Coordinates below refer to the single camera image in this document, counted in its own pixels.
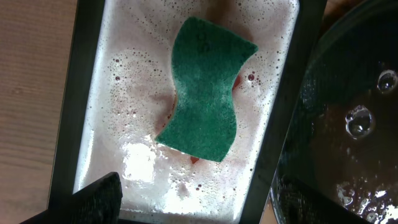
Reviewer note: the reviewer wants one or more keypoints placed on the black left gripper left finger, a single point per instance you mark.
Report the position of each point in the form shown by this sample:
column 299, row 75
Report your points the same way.
column 97, row 203

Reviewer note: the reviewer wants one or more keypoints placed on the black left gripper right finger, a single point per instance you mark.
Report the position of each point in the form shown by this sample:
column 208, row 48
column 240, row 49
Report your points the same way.
column 297, row 203

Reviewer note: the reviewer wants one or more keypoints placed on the green scouring sponge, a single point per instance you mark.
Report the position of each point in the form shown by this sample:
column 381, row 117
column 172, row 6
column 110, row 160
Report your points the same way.
column 205, row 62

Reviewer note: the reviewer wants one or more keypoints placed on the black round tray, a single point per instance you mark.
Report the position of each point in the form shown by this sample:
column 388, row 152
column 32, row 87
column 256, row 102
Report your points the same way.
column 342, row 141

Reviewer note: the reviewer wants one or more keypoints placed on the black rectangular soapy tray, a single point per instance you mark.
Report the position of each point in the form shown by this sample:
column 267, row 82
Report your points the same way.
column 119, row 94

